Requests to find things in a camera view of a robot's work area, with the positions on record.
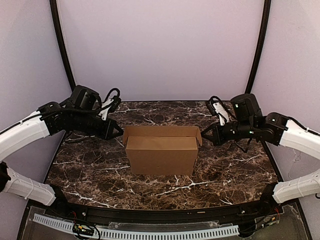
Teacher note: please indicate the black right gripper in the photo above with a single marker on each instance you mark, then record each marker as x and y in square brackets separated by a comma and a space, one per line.
[219, 134]

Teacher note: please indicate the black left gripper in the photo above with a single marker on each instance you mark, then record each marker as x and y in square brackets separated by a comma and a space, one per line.
[108, 129]

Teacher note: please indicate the brown cardboard box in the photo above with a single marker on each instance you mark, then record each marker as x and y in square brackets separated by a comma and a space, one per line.
[162, 150]

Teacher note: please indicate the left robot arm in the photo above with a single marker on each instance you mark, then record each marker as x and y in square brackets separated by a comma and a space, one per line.
[84, 111]

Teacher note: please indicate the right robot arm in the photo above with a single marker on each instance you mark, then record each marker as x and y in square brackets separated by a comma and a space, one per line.
[247, 122]

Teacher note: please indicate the small electronics board right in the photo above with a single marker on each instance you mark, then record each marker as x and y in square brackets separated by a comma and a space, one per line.
[270, 222]

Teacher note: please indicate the small electronics board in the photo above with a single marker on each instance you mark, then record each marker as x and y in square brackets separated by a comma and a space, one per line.
[82, 229]
[270, 222]

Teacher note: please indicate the small electronics board left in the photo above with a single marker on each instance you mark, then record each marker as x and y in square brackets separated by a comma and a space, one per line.
[82, 229]

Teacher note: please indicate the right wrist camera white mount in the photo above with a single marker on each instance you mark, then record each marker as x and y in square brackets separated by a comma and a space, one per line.
[218, 109]

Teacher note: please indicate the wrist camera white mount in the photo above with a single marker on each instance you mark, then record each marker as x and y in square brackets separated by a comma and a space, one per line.
[110, 104]
[218, 109]

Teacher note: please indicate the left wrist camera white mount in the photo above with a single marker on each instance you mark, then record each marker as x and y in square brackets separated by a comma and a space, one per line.
[110, 104]

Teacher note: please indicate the right black frame post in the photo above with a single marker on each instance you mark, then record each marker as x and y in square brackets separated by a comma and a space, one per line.
[259, 46]

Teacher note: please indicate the black frame post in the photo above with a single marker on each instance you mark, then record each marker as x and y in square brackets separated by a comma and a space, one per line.
[259, 46]
[61, 43]

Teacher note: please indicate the black front rail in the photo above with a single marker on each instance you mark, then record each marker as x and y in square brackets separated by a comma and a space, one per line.
[239, 214]

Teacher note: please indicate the white slotted cable duct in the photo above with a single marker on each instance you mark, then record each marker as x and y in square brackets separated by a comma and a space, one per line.
[124, 231]

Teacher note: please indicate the left black frame post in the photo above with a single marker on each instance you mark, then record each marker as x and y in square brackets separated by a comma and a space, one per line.
[61, 43]

